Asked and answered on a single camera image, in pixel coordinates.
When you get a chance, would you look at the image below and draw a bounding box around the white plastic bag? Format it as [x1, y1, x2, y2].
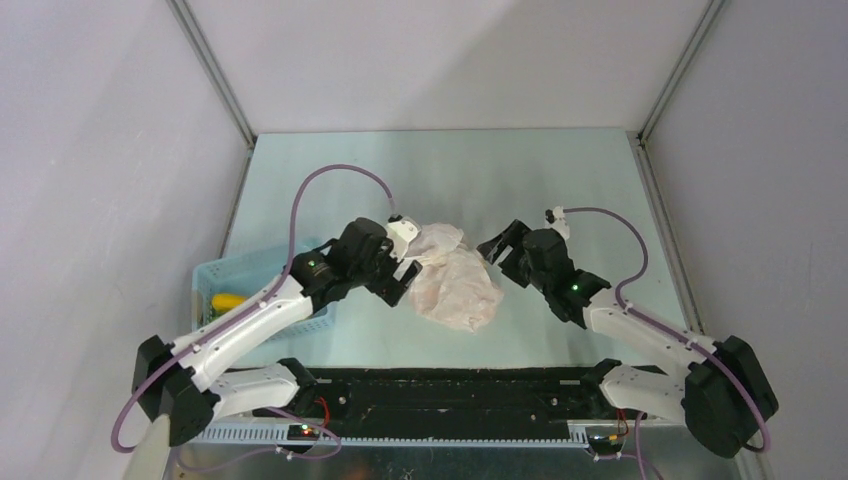
[407, 223, 504, 333]

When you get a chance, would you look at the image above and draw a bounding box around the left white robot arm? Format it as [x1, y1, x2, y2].
[131, 216, 422, 447]

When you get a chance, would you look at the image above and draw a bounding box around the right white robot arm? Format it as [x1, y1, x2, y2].
[476, 220, 779, 458]

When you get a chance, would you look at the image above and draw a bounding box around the fake yellow lemon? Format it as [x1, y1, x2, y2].
[209, 293, 247, 316]

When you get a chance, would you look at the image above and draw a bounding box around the light blue plastic basket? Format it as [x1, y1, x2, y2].
[191, 244, 336, 344]

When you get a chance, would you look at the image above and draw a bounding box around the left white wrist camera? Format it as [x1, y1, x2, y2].
[386, 215, 421, 261]

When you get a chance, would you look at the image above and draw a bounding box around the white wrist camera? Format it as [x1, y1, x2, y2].
[386, 215, 421, 261]
[544, 206, 570, 242]

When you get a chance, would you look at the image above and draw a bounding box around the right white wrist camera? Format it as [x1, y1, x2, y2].
[544, 206, 570, 242]

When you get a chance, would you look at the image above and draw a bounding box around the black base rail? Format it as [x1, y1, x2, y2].
[283, 367, 616, 441]

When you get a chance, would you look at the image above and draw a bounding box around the right aluminium frame post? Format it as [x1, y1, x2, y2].
[637, 0, 729, 148]

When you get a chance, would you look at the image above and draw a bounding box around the aluminium frame post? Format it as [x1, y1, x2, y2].
[166, 0, 257, 149]
[637, 0, 729, 148]

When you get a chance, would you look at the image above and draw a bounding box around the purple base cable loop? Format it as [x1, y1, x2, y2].
[264, 405, 344, 462]

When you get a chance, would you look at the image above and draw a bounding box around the left aluminium frame post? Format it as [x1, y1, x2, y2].
[166, 0, 257, 149]

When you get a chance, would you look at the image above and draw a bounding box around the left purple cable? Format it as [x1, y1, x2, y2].
[109, 164, 399, 455]

